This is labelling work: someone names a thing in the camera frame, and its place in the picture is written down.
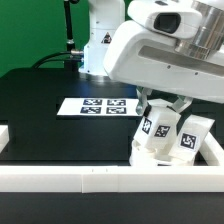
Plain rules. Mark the white round stool seat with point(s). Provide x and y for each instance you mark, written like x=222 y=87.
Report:
x=143 y=157

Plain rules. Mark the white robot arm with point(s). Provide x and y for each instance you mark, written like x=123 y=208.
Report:
x=107 y=15

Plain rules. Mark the white U-shaped fence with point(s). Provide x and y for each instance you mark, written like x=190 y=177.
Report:
x=93 y=179

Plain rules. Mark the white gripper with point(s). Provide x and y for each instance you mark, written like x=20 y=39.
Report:
x=144 y=58

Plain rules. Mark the white marker sheet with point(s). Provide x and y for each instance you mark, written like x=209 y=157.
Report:
x=98 y=107

